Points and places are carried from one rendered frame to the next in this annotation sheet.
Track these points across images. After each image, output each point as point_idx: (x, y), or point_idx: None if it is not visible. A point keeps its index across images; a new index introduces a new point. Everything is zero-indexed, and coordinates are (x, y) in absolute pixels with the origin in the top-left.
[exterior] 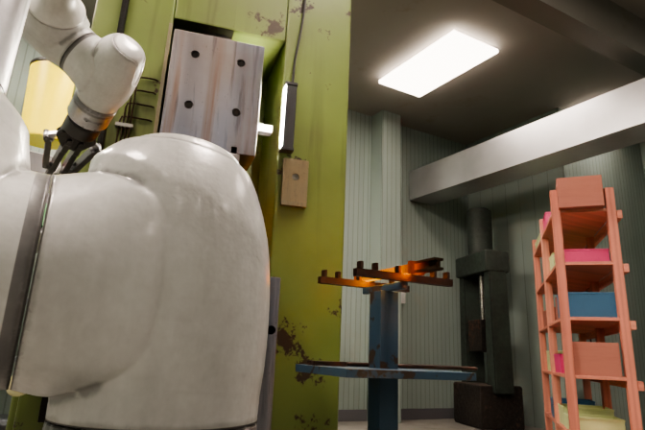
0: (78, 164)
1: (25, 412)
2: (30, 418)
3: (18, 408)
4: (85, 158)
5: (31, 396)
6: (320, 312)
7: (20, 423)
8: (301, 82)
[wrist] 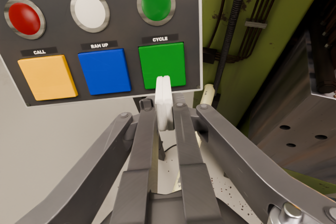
0: (213, 153)
1: (198, 96)
2: (200, 99)
3: (194, 94)
4: (239, 191)
5: (200, 92)
6: None
7: (196, 99)
8: None
